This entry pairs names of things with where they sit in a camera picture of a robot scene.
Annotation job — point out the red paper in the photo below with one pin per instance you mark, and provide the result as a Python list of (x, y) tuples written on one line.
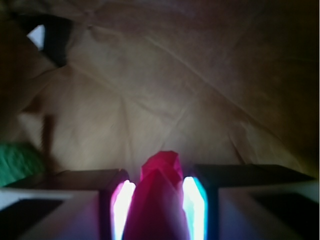
[(156, 210)]

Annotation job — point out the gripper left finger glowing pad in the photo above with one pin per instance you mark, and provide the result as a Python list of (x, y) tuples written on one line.
[(69, 205)]

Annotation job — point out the brown paper bag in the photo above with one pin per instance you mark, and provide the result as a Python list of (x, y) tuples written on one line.
[(225, 82)]

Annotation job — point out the green ball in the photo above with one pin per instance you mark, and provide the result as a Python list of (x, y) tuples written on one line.
[(19, 160)]

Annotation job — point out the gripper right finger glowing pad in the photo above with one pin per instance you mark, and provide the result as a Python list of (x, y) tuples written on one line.
[(251, 202)]

